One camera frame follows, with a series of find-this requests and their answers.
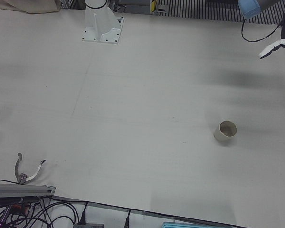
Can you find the light blue plastic bin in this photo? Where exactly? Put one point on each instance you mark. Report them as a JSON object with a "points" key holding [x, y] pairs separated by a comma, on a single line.
{"points": [[194, 225]]}

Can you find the grey UR5e robot arm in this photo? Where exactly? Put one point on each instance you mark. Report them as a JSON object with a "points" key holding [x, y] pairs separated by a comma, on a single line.
{"points": [[249, 8]]}

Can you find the tan paper cup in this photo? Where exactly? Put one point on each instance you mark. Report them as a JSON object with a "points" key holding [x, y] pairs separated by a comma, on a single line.
{"points": [[219, 135]]}

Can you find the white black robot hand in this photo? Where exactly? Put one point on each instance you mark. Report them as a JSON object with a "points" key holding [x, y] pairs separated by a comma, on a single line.
{"points": [[270, 48]]}

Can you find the yellow black striped post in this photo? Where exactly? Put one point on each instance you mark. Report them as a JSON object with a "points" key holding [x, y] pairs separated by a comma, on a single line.
{"points": [[153, 5]]}

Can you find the aluminium extrusion post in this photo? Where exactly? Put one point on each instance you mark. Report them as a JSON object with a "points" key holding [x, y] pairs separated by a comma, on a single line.
{"points": [[19, 190]]}

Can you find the metal claw clamp stand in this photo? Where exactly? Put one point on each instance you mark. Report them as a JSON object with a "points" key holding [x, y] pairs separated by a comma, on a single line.
{"points": [[21, 176]]}

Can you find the beige board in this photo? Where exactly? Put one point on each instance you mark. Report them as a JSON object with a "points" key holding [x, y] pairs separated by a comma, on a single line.
{"points": [[33, 6]]}

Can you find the black white striped mat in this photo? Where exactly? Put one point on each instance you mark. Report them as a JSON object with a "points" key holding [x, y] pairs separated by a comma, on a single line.
{"points": [[204, 9]]}

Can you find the white pedestal mount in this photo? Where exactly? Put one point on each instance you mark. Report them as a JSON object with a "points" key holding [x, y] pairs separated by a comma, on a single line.
{"points": [[102, 22]]}

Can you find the grey power adapter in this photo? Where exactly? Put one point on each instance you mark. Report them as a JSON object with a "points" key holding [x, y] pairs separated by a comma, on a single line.
{"points": [[89, 225]]}

